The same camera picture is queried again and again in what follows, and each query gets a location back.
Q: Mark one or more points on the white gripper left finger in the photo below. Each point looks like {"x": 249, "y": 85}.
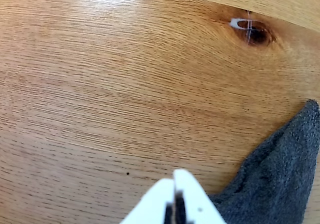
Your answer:
{"x": 152, "y": 204}

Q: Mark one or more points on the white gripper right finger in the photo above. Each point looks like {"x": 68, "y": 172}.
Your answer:
{"x": 197, "y": 204}

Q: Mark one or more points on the dark gray fuzzy cloth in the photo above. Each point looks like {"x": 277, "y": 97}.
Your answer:
{"x": 280, "y": 179}

